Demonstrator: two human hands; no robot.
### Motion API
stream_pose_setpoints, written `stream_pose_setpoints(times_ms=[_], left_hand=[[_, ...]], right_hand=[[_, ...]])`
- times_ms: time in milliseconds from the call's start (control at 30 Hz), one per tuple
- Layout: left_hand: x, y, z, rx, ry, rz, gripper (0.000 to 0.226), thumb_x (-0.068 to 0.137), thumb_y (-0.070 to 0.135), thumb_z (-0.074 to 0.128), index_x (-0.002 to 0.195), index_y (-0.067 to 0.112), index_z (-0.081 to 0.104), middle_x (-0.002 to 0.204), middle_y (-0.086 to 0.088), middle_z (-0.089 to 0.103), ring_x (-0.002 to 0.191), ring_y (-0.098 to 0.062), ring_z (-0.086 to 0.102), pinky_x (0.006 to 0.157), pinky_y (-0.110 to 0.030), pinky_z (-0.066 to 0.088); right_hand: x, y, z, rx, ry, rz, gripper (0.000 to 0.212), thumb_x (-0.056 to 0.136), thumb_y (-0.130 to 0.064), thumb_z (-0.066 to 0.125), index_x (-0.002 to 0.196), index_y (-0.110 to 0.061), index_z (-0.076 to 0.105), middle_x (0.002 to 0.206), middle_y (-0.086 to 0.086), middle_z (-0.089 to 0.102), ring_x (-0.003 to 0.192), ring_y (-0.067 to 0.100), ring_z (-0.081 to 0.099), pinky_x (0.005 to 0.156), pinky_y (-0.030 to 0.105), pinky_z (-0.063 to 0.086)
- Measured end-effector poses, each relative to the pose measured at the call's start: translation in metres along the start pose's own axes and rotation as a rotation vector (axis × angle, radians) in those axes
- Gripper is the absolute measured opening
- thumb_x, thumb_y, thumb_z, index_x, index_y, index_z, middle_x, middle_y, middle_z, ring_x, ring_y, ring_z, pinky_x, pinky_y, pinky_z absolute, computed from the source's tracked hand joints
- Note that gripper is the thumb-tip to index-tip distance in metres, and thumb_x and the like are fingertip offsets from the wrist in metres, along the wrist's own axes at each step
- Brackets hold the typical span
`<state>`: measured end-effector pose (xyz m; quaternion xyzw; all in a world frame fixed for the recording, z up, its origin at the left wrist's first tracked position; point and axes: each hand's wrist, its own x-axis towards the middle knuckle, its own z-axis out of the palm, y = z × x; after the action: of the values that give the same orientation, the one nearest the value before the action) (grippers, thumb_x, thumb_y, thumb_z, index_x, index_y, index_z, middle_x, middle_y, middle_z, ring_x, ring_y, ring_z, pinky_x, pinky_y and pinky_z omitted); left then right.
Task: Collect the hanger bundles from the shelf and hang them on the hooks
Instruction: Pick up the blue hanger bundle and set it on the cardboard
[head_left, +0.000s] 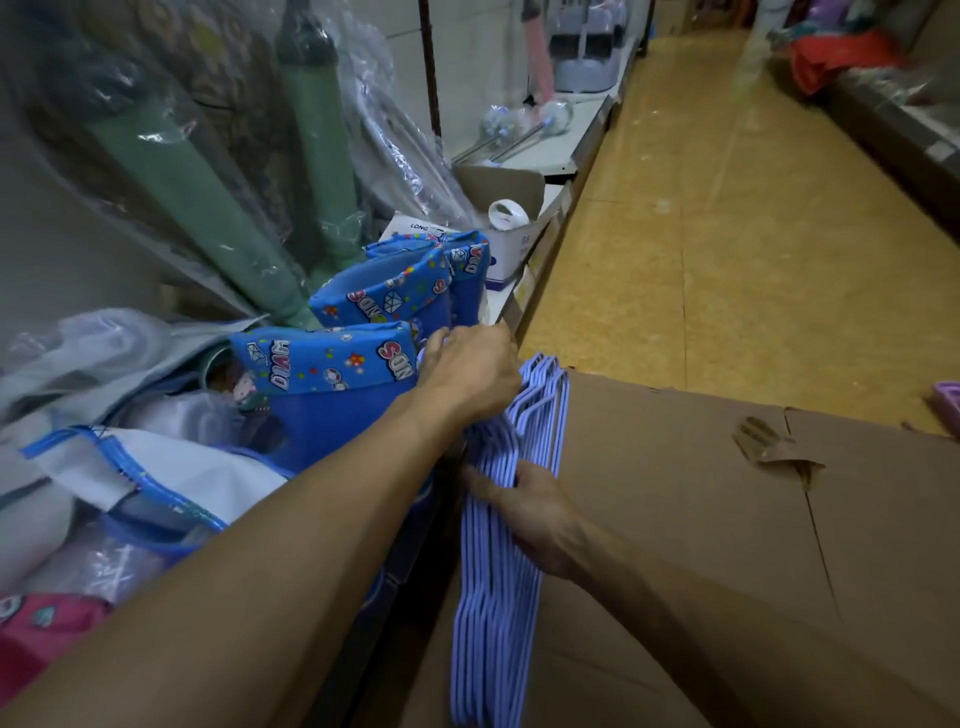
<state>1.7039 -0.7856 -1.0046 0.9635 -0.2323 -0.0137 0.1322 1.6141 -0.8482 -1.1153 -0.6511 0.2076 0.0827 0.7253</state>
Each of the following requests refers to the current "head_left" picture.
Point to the white round plastic item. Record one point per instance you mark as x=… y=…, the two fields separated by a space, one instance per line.
x=504 y=217

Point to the white blue-trimmed zipper bag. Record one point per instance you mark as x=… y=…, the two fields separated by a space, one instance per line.
x=187 y=472

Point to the green plastic wrapped roll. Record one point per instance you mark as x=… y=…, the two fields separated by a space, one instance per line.
x=322 y=135
x=202 y=217

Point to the plastic wrapped toilet seat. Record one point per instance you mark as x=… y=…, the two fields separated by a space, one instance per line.
x=405 y=157

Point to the person's left forearm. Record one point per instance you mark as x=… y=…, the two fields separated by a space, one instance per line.
x=262 y=585

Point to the pink plunger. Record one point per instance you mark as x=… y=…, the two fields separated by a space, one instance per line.
x=538 y=60

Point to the pink printed bag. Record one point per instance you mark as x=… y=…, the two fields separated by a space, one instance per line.
x=45 y=630

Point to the grey store shelf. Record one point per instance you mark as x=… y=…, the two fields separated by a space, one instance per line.
x=900 y=150

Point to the white plastic bag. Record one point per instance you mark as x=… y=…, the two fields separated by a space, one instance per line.
x=90 y=352

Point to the flattened brown cardboard box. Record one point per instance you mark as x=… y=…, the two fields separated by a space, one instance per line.
x=675 y=465

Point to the row of grey dustpan sets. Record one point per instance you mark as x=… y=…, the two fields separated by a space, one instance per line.
x=585 y=71

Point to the person's right hand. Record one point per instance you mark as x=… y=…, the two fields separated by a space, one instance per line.
x=544 y=525

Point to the person's right forearm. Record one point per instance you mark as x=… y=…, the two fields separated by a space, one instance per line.
x=712 y=637

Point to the periwinkle blue hanger bundle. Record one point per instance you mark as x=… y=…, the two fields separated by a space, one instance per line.
x=495 y=637

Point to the clear toilet brush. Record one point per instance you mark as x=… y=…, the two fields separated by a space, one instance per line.
x=556 y=118
x=499 y=124

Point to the white printed carton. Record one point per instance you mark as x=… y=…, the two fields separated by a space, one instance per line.
x=409 y=227

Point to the white box with blue stripe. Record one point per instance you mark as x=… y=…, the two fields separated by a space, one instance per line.
x=517 y=247

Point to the person's left hand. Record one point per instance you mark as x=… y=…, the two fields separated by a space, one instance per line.
x=472 y=375

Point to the white display rack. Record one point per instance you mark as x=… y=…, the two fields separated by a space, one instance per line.
x=465 y=60

